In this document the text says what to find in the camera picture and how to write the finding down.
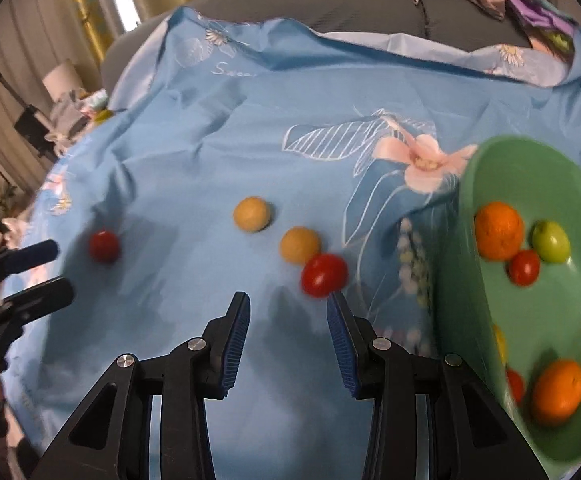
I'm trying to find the bright orange fruit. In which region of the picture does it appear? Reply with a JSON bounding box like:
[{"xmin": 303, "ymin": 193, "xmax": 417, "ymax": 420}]
[{"xmin": 531, "ymin": 359, "xmax": 581, "ymax": 427}]

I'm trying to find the dark orange fruit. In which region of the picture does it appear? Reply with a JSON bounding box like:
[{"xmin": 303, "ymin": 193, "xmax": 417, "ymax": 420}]
[{"xmin": 473, "ymin": 202, "xmax": 525, "ymax": 261}]

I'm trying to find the yellow small fruit in bowl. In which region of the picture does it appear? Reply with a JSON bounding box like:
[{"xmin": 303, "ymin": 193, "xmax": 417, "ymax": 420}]
[{"xmin": 493, "ymin": 324, "xmax": 508, "ymax": 367}]

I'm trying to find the loose red tomato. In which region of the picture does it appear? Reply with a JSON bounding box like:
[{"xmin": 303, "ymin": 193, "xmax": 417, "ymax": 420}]
[{"xmin": 89, "ymin": 230, "xmax": 121, "ymax": 263}]

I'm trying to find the small red cherry tomato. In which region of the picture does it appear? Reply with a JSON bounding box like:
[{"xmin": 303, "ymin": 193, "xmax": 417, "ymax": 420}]
[{"xmin": 301, "ymin": 254, "xmax": 349, "ymax": 298}]

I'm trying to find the green plastic bowl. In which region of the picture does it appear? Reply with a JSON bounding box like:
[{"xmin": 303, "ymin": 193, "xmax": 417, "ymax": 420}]
[{"xmin": 433, "ymin": 136, "xmax": 581, "ymax": 479}]

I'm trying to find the clutter pile beside sofa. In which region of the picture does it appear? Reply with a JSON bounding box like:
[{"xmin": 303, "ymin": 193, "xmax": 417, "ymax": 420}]
[{"xmin": 44, "ymin": 89, "xmax": 114, "ymax": 158}]

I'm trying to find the white table lamp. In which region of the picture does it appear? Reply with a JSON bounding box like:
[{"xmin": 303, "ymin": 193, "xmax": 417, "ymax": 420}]
[{"xmin": 42, "ymin": 60, "xmax": 83, "ymax": 102}]

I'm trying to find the green jujube fruit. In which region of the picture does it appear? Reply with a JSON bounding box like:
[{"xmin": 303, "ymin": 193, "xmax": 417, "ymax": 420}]
[{"xmin": 530, "ymin": 220, "xmax": 571, "ymax": 264}]

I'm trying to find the tan round fruit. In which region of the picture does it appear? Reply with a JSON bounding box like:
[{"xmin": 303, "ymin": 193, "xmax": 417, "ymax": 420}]
[
  {"xmin": 280, "ymin": 226, "xmax": 322, "ymax": 266},
  {"xmin": 233, "ymin": 196, "xmax": 271, "ymax": 233}
]

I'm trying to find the blue floral cloth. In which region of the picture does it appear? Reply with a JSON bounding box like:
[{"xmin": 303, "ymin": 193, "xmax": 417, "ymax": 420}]
[{"xmin": 4, "ymin": 8, "xmax": 581, "ymax": 479}]

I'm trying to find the purple garment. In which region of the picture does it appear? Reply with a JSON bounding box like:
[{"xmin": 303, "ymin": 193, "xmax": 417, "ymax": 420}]
[{"xmin": 507, "ymin": 0, "xmax": 578, "ymax": 56}]

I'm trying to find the grey sofa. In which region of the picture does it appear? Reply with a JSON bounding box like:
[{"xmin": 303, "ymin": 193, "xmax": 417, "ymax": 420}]
[{"xmin": 99, "ymin": 0, "xmax": 571, "ymax": 97}]

